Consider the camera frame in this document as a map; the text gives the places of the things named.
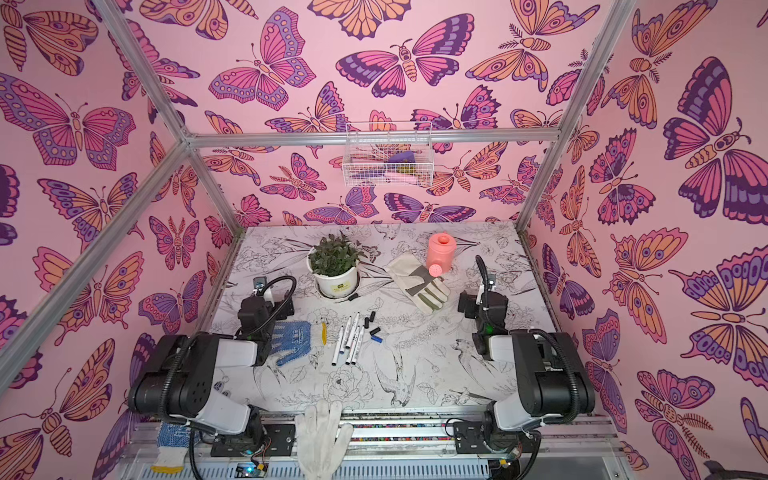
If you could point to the potted green plant white pot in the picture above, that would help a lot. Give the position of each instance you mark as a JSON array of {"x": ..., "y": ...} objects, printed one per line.
[{"x": 333, "y": 262}]

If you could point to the blue dotted knit glove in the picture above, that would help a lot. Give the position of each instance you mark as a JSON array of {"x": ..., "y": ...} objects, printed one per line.
[{"x": 292, "y": 340}]

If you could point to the blue dotted glove on rail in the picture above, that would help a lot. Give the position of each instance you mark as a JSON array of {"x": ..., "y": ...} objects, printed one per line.
[{"x": 172, "y": 443}]

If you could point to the white whiteboard marker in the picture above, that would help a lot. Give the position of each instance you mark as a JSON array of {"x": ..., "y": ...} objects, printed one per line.
[{"x": 340, "y": 344}]

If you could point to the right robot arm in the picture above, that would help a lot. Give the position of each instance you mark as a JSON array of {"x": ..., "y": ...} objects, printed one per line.
[{"x": 553, "y": 387}]

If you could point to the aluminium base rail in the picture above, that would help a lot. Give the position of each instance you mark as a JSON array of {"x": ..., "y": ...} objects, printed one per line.
[{"x": 413, "y": 444}]

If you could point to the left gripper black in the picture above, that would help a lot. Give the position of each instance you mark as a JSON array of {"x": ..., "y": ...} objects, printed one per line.
[{"x": 274, "y": 306}]

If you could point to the green circuit board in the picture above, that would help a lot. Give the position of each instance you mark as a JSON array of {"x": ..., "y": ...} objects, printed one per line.
[{"x": 250, "y": 471}]

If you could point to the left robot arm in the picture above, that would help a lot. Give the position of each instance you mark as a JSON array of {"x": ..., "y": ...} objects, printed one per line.
[{"x": 176, "y": 384}]

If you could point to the white knit glove front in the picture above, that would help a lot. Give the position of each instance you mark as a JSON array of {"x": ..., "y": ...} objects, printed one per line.
[{"x": 322, "y": 440}]

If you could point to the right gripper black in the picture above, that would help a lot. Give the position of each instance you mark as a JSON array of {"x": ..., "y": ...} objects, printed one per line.
[{"x": 475, "y": 303}]

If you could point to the wire basket on wall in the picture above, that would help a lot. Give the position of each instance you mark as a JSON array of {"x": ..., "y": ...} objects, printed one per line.
[{"x": 388, "y": 153}]

